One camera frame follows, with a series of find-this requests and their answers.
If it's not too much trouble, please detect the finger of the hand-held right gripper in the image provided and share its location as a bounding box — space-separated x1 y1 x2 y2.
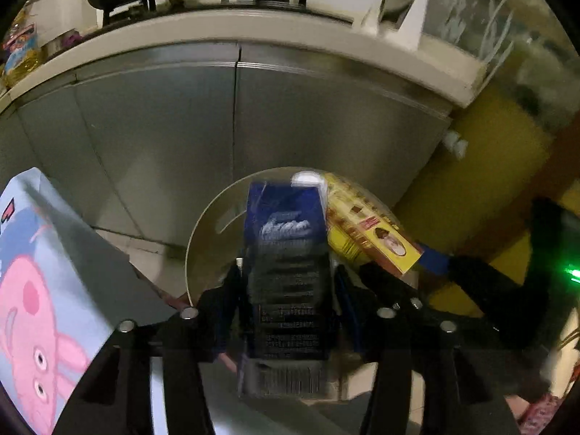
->
360 263 424 304
419 247 531 327

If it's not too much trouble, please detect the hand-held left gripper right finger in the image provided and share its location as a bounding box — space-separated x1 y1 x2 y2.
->
337 267 522 435

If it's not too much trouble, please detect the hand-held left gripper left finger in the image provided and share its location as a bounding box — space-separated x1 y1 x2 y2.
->
54 263 245 435

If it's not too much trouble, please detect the yellow snack box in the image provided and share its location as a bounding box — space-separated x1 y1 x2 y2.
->
324 172 424 277

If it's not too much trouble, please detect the dark blue drink carton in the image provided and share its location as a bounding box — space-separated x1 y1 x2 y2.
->
238 170 338 402

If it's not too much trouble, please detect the round trash bin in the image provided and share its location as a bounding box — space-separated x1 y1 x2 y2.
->
185 167 409 313

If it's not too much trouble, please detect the small white plastic fitting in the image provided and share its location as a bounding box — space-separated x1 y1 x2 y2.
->
444 130 468 160

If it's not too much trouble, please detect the steel kitchen cabinet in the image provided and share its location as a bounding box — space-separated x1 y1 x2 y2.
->
0 41 454 300

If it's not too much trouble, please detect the blue pig printed tablecloth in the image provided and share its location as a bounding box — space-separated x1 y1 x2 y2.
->
0 167 179 435

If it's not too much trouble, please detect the etched glass door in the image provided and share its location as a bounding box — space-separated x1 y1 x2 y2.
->
421 0 580 133

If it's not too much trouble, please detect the white kitchen counter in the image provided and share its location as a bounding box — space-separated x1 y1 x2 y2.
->
0 7 489 109

